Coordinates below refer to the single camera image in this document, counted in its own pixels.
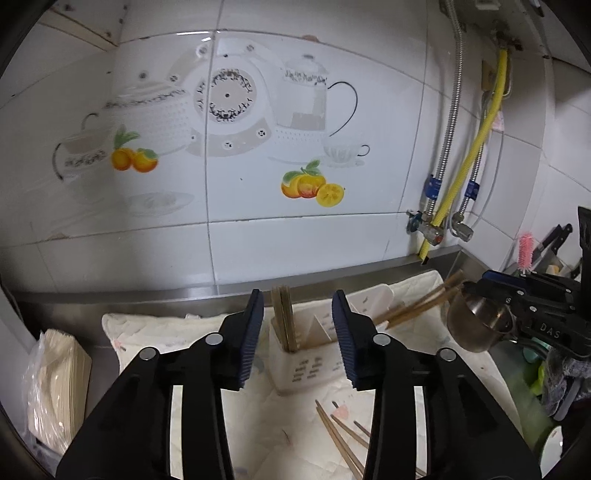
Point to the steel pot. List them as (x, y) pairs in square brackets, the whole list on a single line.
[(475, 323)]

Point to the pile of wooden chopsticks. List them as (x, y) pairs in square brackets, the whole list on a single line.
[(339, 445)]

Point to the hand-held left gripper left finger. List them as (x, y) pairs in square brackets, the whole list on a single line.
[(249, 341)]

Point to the teaware wall tile picture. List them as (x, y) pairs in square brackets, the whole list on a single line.
[(221, 115)]

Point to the printed quilted mat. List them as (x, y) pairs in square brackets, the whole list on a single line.
[(152, 327)]

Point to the clear plastic tube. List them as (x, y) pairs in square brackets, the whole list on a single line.
[(496, 184)]

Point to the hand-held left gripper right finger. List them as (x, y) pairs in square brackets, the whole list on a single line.
[(348, 341)]

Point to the person's right hand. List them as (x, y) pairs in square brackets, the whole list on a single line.
[(561, 383)]

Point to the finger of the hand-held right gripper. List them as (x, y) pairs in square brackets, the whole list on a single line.
[(517, 281), (496, 297)]

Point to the pink wall tag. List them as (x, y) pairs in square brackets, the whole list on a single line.
[(498, 123)]

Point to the green plastic rack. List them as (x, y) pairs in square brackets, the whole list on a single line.
[(538, 369)]

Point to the beige plastic utensil holder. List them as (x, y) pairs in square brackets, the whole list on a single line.
[(318, 364)]

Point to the pink bottle brush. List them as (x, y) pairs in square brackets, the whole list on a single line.
[(525, 251)]

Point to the metal water valve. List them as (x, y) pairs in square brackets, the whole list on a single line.
[(462, 226), (427, 228)]

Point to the bagged beige napkin pack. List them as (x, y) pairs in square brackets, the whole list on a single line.
[(57, 387)]

